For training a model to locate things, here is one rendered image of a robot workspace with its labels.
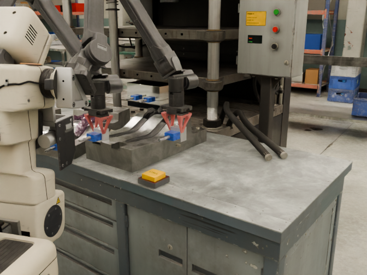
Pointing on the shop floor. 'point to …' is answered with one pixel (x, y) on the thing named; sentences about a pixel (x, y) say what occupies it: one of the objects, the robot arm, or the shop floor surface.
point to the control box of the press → (271, 48)
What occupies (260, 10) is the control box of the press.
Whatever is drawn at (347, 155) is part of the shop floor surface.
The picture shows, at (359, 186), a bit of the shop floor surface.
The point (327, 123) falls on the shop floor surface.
